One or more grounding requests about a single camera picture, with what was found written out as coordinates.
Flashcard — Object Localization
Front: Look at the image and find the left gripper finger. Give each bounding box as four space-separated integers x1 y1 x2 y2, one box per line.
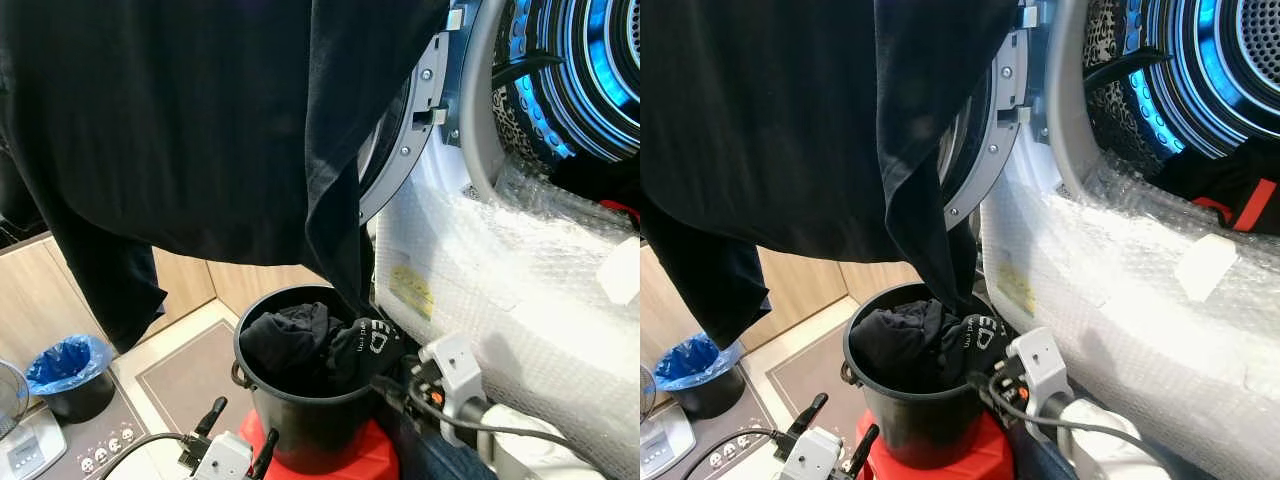
794 392 830 438
251 427 282 480
847 423 882 477
195 396 230 440

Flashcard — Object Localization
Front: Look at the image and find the black garment with white print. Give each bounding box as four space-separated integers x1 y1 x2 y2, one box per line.
330 317 405 391
935 313 1011 387

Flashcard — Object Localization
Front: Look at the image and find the white front-load washing machine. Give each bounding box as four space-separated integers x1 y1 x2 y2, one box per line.
975 0 1280 480
372 0 641 480

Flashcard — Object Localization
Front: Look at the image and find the grey floor mat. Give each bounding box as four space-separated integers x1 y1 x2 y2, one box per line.
134 319 257 434
764 319 867 422

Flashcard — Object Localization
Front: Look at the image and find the black plastic bucket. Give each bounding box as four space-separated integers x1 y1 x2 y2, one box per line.
232 285 402 476
841 282 1002 472

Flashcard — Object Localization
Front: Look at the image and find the dark blue denim cloth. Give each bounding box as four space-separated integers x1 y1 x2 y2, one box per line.
384 404 497 480
1004 414 1080 480

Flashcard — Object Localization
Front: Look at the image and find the yellow warning label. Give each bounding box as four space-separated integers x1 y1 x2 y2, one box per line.
995 261 1037 317
388 264 436 320

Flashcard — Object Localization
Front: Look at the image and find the red plastic stool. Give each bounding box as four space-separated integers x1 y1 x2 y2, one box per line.
238 408 400 480
855 409 1014 480

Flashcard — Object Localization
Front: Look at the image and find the small black trash bin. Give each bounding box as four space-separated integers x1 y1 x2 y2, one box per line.
44 370 117 425
667 364 747 422

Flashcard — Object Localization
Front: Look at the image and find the plain black crumpled garment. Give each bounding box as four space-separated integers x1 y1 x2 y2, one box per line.
240 302 347 387
850 299 947 387

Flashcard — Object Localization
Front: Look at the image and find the clear bubble wrap sheet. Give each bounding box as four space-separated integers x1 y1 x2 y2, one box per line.
980 155 1280 480
375 165 641 480

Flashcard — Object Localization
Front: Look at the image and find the white digital scale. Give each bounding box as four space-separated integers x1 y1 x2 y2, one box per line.
0 407 69 480
640 401 697 480

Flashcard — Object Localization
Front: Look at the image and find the blue plastic bin bag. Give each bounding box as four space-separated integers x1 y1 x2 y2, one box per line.
24 334 114 397
654 334 747 393

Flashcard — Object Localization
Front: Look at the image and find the light wooden cabinet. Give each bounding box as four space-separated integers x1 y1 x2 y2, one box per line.
640 239 927 367
0 231 332 374

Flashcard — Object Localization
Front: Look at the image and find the white tape patch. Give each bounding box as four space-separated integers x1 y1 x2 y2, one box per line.
1172 234 1240 304
597 236 641 307

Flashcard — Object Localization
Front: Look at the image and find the leopard print cloth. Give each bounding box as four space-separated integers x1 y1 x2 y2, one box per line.
1083 0 1162 167
493 0 562 177

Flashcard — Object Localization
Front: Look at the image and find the black and red garment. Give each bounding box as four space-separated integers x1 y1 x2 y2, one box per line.
550 150 641 230
1160 135 1280 237

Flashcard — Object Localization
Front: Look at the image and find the grey round washer door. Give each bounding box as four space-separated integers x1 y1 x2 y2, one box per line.
944 0 1041 232
358 0 471 227

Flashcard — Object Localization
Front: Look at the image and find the large black hanging garment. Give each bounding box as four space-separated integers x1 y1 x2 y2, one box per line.
640 0 1023 351
0 0 451 353

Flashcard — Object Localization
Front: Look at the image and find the blue-lit steel washer drum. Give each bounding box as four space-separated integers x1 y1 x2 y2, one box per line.
1085 0 1280 163
495 0 641 166

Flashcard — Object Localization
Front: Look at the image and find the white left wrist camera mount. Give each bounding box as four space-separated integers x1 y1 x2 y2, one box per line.
193 431 254 480
780 427 850 480

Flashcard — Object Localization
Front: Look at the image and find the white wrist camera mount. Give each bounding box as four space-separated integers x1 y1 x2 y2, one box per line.
1004 327 1072 412
193 431 254 480
780 427 850 480
419 333 488 422

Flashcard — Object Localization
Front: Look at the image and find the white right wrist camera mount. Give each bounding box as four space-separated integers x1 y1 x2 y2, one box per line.
419 333 488 422
1004 327 1072 412

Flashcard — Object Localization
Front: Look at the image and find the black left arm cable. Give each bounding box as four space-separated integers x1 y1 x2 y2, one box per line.
98 431 194 480
683 427 792 480

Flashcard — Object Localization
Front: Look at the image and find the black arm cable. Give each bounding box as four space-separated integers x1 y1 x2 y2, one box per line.
396 392 597 452
683 427 792 480
98 431 194 480
992 390 1187 452

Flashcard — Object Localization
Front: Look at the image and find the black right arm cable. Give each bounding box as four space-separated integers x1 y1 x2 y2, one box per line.
992 390 1187 452
396 392 597 452

